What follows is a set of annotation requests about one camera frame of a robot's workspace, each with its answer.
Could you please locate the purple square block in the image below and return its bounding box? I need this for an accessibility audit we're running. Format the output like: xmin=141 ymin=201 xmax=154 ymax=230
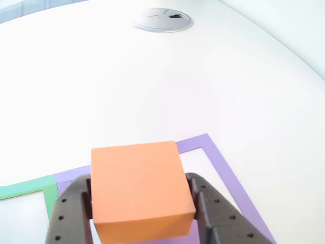
xmin=129 ymin=218 xmax=201 ymax=244

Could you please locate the orange square block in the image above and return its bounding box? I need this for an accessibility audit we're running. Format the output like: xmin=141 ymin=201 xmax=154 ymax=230
xmin=90 ymin=141 xmax=197 ymax=244

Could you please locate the green square frame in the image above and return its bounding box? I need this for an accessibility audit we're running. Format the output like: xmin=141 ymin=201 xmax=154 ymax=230
xmin=0 ymin=174 xmax=59 ymax=222

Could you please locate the purple square frame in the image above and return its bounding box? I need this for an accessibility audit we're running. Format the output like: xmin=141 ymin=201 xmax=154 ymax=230
xmin=54 ymin=133 xmax=278 ymax=244

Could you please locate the round silver cable grommet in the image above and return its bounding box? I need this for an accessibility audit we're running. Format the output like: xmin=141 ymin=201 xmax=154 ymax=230
xmin=132 ymin=7 xmax=194 ymax=33

